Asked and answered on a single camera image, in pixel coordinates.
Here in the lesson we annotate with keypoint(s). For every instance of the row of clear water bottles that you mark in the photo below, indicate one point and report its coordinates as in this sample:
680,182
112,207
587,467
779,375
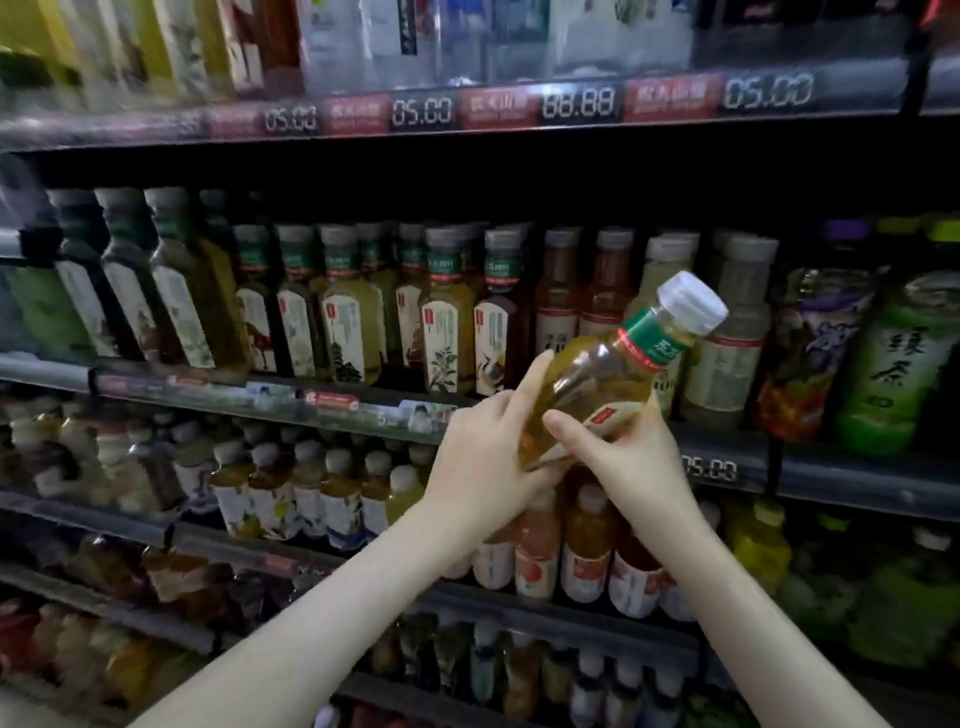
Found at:
450,30

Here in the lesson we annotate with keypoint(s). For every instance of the amber tea bottle green label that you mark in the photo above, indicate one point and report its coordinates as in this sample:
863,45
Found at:
623,360

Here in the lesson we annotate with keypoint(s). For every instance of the red shelf price strip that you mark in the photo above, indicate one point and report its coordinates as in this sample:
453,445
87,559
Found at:
330,401
495,105

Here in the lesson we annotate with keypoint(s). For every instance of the drinks shelf unit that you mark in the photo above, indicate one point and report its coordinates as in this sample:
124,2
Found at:
840,473

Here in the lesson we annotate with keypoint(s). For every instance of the person's right forearm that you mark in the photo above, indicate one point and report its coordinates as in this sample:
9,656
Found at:
765,645

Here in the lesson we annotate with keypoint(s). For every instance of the person's left hand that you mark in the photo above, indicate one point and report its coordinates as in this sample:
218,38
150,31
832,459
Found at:
480,465

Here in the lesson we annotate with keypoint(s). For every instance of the person's right hand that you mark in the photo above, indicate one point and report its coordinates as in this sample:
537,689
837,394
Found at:
645,480

